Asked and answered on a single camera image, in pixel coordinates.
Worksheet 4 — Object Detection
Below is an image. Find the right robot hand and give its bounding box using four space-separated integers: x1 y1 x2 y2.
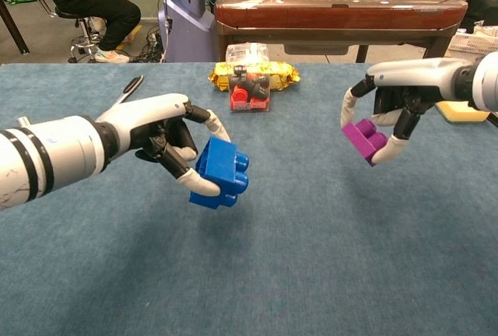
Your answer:
340 58 478 165

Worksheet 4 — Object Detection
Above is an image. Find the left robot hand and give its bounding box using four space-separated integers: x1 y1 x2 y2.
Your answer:
95 93 233 197

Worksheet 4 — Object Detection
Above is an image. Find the purple building block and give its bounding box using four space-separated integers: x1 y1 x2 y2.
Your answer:
341 117 389 168

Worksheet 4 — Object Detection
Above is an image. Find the blue building block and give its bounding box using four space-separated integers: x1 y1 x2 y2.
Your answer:
189 136 251 210

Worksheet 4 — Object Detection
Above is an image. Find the yellow sponge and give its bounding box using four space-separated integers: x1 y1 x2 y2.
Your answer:
434 101 490 124

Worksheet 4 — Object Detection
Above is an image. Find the white plastic basket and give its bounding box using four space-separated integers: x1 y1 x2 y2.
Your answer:
447 32 498 57

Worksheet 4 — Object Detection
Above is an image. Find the black bag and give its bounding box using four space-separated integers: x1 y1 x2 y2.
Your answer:
462 0 498 34

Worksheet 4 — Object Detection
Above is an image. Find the blue-grey machine base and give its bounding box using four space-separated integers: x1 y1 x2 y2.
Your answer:
157 0 219 64

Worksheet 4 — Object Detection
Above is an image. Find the person in black clothes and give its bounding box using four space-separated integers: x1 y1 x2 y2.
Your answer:
38 0 142 64

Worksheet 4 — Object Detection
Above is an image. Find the clear box red black toy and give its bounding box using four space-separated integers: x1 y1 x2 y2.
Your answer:
225 42 272 114

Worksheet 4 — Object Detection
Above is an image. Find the brown mahjong table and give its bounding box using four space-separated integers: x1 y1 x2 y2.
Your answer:
213 0 469 64

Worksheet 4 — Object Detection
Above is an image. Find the black round stool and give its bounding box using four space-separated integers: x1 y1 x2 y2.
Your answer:
54 4 103 64

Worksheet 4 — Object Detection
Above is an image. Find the gold foil snack package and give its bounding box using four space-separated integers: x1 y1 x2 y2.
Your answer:
208 61 301 93

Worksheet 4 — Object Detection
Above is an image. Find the dark wooden table leg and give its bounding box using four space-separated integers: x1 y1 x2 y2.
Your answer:
0 0 31 56

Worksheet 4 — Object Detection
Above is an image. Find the blue felt table cover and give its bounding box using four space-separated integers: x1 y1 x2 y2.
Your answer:
0 62 498 336

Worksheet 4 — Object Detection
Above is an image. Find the metal ladle black handle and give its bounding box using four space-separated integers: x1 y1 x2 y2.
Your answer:
115 74 145 104

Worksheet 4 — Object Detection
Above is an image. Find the bundle of floor cables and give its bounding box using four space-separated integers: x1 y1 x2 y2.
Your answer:
132 26 168 64

